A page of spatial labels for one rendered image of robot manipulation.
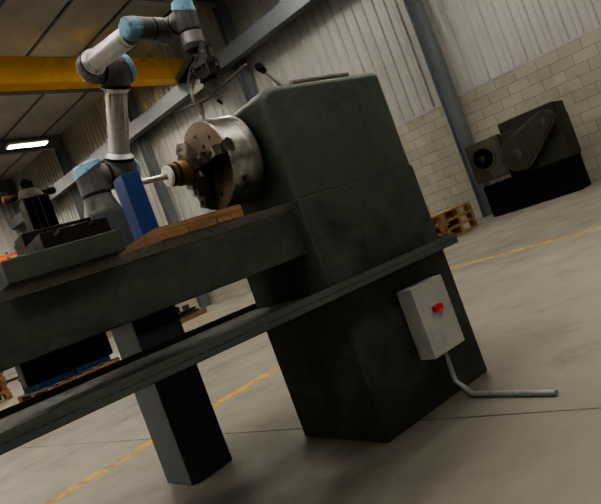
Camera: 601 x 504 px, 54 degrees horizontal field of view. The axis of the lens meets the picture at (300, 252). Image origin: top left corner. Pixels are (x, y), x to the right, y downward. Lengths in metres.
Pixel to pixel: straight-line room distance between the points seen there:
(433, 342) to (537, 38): 10.09
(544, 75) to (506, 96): 0.75
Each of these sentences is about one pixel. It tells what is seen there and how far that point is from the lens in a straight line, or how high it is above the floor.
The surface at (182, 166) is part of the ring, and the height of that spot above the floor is 1.09.
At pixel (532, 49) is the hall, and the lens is 11.91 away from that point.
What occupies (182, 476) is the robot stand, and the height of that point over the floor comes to 0.04.
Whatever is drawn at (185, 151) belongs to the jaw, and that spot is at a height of 1.16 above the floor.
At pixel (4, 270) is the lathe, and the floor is 0.90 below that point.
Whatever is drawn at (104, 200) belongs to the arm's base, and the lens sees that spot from 2.44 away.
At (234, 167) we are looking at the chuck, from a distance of 1.93.
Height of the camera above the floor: 0.71
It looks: level
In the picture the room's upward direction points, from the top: 20 degrees counter-clockwise
